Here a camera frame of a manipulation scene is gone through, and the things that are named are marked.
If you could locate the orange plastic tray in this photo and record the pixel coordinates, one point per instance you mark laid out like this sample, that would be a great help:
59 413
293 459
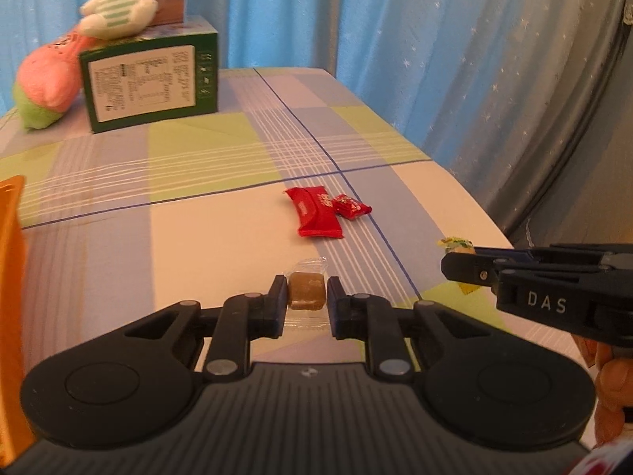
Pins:
16 435

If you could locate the green cardboard box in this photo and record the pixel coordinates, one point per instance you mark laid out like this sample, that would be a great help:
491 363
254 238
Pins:
166 72

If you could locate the right hand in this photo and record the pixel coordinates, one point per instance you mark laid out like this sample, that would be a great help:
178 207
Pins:
614 387

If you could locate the green yellow candy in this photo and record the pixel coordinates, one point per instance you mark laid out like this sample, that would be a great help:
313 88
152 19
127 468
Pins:
453 244

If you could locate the small red candy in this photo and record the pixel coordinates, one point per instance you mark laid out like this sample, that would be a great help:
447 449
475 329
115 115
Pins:
349 208

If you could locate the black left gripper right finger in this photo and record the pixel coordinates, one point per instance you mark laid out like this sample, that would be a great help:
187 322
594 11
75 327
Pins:
382 328

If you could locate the pink green star plush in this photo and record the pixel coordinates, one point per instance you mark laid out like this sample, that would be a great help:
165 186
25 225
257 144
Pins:
49 79

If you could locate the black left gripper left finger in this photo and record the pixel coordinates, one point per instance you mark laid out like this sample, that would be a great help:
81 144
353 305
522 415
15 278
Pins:
244 318

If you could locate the grey curtain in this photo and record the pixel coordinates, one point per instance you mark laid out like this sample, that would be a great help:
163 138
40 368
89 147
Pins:
556 63

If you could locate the large red snack packet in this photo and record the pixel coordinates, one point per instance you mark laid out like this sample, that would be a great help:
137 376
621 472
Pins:
315 211

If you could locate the brown candy clear wrapper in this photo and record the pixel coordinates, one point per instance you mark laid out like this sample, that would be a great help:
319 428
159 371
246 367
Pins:
307 295

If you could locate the blue star curtain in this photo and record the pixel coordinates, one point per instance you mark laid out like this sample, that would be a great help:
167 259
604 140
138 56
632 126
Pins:
420 64

